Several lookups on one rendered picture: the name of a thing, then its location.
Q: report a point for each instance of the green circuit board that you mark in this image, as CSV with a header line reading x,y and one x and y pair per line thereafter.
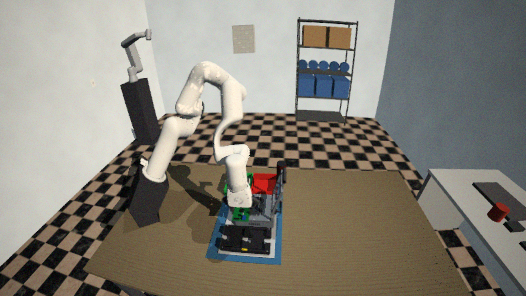
x,y
241,214

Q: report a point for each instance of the red bin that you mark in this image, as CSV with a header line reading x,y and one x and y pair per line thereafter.
x,y
263,183

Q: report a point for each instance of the green bin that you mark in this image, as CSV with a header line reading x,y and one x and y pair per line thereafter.
x,y
249,175

